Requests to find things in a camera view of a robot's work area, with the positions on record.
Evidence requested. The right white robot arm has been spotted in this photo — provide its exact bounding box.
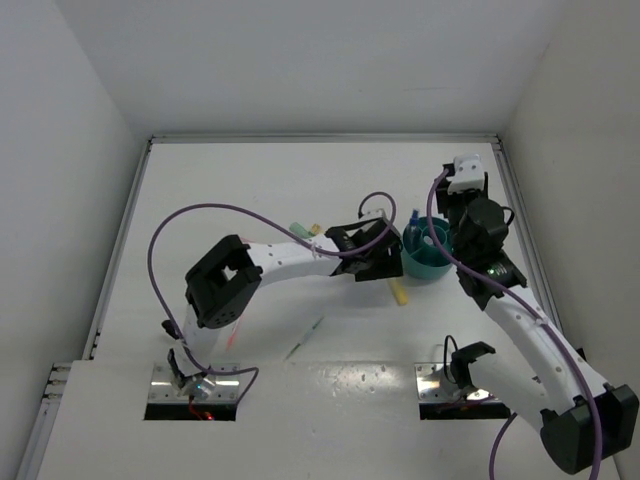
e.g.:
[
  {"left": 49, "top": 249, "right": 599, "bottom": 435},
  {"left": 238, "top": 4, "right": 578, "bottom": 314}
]
[{"left": 426, "top": 155, "right": 639, "bottom": 479}]

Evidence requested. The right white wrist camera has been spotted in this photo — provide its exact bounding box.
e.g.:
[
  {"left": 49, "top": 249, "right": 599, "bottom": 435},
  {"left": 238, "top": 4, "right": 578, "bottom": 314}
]
[{"left": 447, "top": 154, "right": 485, "bottom": 195}]

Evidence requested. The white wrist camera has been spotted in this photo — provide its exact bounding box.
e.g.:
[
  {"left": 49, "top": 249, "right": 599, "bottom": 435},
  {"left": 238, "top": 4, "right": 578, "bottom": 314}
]
[
  {"left": 447, "top": 154, "right": 485, "bottom": 195},
  {"left": 358, "top": 208, "right": 387, "bottom": 221}
]

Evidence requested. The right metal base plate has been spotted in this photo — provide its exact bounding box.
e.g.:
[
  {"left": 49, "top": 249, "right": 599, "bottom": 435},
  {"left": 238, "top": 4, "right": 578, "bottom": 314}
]
[{"left": 414, "top": 362, "right": 497, "bottom": 404}]

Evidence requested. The pink pen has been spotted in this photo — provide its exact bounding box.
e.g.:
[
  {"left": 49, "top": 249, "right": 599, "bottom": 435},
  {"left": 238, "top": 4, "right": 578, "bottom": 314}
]
[{"left": 225, "top": 321, "right": 241, "bottom": 351}]

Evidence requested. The blue correction tape pen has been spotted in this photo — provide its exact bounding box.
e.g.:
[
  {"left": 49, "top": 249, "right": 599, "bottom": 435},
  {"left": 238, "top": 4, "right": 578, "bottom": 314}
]
[{"left": 404, "top": 209, "right": 422, "bottom": 251}]

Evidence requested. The metal base plate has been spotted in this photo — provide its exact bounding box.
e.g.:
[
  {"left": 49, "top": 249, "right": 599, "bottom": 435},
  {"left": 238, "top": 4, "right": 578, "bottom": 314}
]
[
  {"left": 147, "top": 364, "right": 240, "bottom": 404},
  {"left": 414, "top": 362, "right": 497, "bottom": 404}
]

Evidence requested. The yellow highlighter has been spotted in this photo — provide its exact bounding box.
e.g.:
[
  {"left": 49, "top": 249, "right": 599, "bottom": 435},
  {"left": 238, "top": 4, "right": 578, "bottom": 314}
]
[{"left": 388, "top": 278, "right": 409, "bottom": 306}]

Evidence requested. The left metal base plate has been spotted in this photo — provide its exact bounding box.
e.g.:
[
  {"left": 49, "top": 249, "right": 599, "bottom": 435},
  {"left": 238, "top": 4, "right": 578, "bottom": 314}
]
[{"left": 147, "top": 364, "right": 240, "bottom": 404}]

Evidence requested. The green pen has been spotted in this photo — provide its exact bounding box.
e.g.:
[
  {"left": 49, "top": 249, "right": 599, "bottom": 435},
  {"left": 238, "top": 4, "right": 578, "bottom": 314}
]
[{"left": 283, "top": 316, "right": 324, "bottom": 361}]

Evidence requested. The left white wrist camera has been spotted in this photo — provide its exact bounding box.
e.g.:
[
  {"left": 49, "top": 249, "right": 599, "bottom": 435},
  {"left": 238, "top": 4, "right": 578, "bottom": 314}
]
[{"left": 358, "top": 208, "right": 387, "bottom": 221}]

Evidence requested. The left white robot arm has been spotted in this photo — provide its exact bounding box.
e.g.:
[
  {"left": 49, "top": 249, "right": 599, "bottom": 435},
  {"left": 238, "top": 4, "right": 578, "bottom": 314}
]
[{"left": 168, "top": 216, "right": 403, "bottom": 397}]

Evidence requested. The teal round divided container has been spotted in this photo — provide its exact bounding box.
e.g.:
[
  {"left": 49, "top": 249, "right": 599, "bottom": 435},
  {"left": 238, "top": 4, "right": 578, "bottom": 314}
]
[{"left": 402, "top": 216, "right": 452, "bottom": 282}]

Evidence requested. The green highlighter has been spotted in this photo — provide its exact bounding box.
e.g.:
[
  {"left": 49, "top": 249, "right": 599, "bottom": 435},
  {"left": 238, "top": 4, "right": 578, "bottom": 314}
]
[{"left": 289, "top": 222, "right": 314, "bottom": 239}]

